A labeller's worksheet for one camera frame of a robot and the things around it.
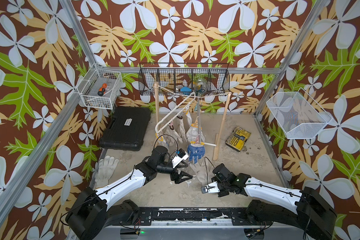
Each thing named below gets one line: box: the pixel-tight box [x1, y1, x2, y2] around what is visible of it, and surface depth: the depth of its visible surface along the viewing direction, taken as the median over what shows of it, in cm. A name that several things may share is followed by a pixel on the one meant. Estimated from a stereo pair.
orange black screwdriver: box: [97, 83, 108, 97], surface depth 82 cm
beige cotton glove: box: [165, 115, 187, 145], surface depth 96 cm
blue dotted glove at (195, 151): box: [187, 143, 205, 164], surface depth 88 cm
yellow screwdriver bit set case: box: [225, 126, 252, 152], surface depth 103 cm
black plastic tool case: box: [99, 107, 152, 152], surface depth 101 cm
